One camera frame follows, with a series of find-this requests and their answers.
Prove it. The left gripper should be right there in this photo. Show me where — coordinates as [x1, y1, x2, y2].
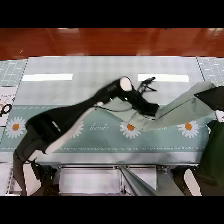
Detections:
[133, 90, 161, 117]

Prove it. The pale green shirt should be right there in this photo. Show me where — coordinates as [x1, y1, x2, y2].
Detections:
[101, 80, 218, 133]

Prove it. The dark green garment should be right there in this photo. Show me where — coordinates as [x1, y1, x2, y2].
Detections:
[195, 119, 224, 188]

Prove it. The silver frame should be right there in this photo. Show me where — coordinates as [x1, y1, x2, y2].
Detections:
[0, 161, 224, 197]

